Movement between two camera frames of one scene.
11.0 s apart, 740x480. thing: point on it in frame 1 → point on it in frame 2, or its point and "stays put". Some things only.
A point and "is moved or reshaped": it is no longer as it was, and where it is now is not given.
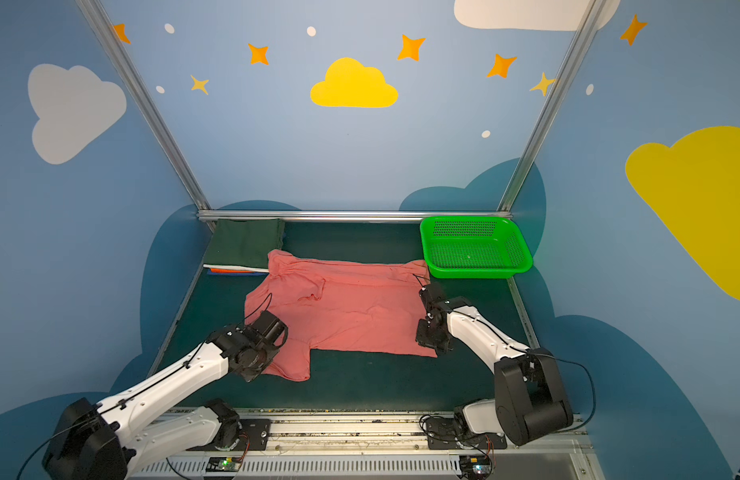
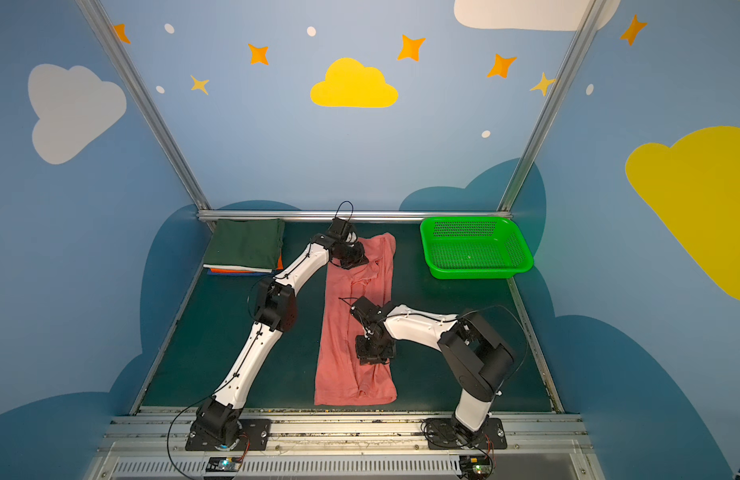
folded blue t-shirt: x=215 y=273 stays put
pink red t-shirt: x=367 y=308 is moved or reshaped
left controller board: x=224 y=464 stays put
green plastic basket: x=474 y=247 stays put
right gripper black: x=431 y=298 → x=375 y=347
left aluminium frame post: x=165 y=138 stays put
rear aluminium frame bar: x=348 y=215 stays put
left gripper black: x=268 y=327 → x=352 y=255
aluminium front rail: x=346 y=444 stays put
